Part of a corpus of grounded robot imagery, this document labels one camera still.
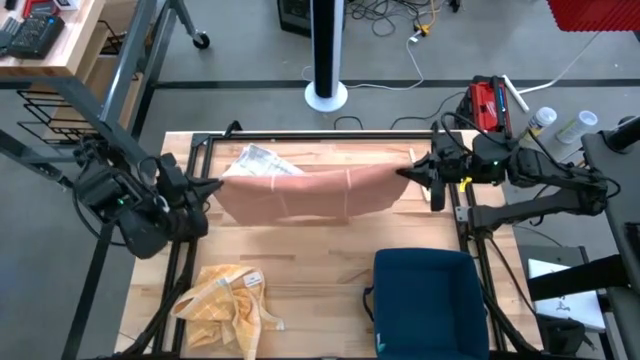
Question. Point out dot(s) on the grey side desk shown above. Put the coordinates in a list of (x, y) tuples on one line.
[(620, 240)]

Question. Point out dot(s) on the yellow plaid towel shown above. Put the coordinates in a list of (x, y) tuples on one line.
[(220, 305)]

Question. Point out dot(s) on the black bag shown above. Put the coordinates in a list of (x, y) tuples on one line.
[(565, 337)]

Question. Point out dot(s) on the black equipment box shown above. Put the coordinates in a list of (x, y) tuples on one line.
[(295, 15)]

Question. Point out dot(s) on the wooden workbench grey steel frame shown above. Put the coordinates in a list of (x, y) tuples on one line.
[(75, 50)]

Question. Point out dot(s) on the white plastic tube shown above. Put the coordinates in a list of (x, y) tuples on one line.
[(516, 94)]

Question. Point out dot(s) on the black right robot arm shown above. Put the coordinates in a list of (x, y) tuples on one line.
[(550, 172)]

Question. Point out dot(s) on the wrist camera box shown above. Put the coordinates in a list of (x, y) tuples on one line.
[(438, 197), (192, 222)]

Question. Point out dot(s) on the black aluminium table frame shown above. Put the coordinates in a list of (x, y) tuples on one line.
[(325, 136)]

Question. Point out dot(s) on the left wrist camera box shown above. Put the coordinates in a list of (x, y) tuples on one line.
[(192, 222)]

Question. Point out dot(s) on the white plaid towel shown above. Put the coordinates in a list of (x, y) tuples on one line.
[(260, 160)]

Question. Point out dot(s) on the yellow power plug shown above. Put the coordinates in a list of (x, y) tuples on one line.
[(425, 29)]

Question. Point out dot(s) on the white canister yellow label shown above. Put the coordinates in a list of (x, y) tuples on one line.
[(540, 122)]

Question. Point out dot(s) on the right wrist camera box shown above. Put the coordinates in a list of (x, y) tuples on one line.
[(438, 197)]

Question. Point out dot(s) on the white board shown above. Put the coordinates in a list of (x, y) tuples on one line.
[(575, 312)]

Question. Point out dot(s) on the red tool case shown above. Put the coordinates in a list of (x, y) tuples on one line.
[(487, 102)]

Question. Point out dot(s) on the white cardboard box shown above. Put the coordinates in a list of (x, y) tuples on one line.
[(69, 4)]

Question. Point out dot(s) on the terracotta pink plaid towel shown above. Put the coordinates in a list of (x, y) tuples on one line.
[(310, 195)]

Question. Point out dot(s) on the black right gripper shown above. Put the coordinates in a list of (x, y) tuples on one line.
[(452, 162)]

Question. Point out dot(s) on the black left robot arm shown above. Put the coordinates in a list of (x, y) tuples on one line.
[(135, 230)]

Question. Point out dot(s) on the black electronic device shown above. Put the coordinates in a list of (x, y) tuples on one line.
[(36, 35)]

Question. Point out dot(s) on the navy blue fabric bin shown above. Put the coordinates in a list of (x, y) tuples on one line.
[(427, 305)]

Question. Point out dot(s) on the red flat case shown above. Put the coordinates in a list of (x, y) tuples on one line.
[(41, 7)]

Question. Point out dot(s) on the black caster wheel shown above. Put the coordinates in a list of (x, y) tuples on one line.
[(201, 40)]

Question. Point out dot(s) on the red ribbed panel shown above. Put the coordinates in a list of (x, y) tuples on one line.
[(595, 15)]

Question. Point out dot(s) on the black flat beam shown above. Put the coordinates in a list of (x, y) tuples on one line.
[(575, 280)]

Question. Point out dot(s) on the dark grey flat device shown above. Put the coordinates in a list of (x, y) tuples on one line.
[(9, 32)]

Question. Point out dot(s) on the white and black tower fan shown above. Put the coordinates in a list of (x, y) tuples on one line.
[(326, 97)]

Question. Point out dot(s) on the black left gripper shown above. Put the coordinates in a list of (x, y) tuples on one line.
[(177, 182)]

